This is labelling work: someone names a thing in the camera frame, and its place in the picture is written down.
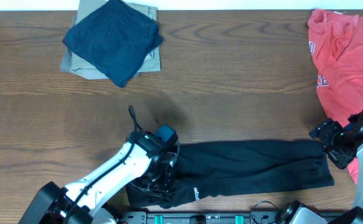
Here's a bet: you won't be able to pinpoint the black t-shirt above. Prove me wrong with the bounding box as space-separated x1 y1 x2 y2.
126 140 334 208

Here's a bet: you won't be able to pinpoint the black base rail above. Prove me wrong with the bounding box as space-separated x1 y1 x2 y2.
118 200 346 224

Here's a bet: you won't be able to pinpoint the red t-shirt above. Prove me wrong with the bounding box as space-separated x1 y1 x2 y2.
306 8 363 185

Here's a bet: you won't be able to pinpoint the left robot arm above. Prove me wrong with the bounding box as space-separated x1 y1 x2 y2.
19 129 178 223

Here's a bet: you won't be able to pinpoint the folded navy blue shorts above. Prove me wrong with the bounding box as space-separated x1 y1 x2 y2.
62 0 164 88

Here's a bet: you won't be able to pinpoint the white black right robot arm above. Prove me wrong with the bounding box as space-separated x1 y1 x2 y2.
276 110 363 224

